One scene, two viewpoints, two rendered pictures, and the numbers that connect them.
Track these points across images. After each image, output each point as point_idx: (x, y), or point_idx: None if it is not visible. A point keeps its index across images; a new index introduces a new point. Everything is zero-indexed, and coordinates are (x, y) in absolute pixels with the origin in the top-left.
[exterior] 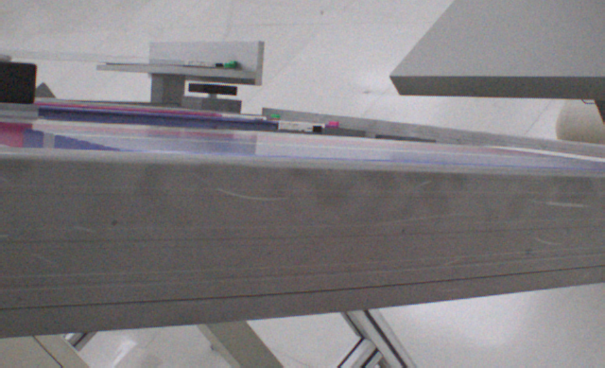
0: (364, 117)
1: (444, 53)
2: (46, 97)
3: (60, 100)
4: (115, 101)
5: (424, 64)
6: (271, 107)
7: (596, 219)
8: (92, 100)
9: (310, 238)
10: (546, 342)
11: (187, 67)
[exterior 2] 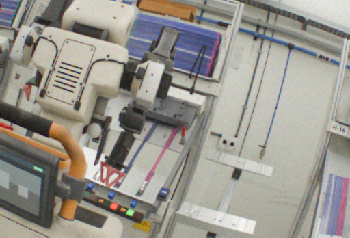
0: (113, 187)
1: (121, 236)
2: (229, 196)
3: (176, 164)
4: (217, 210)
5: (128, 236)
6: (148, 200)
7: None
8: (220, 204)
9: None
10: None
11: (189, 202)
